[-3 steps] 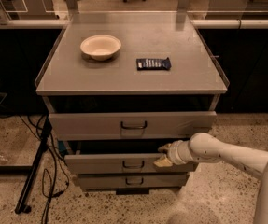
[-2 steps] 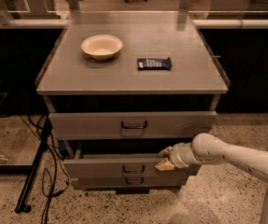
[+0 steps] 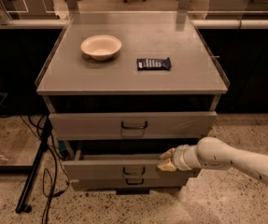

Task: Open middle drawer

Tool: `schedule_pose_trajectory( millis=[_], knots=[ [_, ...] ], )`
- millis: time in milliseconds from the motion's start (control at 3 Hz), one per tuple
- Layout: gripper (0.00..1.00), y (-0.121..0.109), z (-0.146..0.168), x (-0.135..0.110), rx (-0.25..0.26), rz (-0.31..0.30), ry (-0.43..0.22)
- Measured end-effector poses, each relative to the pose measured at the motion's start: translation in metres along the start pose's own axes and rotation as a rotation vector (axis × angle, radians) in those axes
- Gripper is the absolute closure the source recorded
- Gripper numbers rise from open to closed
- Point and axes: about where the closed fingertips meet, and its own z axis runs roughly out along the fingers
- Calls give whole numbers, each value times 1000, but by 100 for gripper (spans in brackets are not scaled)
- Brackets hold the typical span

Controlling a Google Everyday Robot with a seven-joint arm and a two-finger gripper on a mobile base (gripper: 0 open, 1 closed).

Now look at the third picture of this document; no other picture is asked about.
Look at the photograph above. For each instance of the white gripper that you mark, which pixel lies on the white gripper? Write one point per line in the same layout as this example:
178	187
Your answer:
179	158

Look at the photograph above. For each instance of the grey drawer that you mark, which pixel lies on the grey drawer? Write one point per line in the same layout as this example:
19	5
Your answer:
145	125
102	184
133	169

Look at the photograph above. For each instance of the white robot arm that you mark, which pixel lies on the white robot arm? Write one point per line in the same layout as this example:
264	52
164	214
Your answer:
212	153

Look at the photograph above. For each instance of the grey drawer cabinet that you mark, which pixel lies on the grey drawer cabinet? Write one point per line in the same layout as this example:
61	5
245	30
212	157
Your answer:
71	82

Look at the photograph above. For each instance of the white bowl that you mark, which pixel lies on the white bowl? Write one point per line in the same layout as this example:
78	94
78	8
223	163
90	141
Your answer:
101	47

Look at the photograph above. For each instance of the black tripod stand leg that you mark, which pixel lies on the black tripod stand leg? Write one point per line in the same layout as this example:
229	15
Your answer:
22	205

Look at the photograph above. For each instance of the white horizontal rail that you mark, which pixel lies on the white horizontal rail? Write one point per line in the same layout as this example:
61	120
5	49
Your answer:
199	24

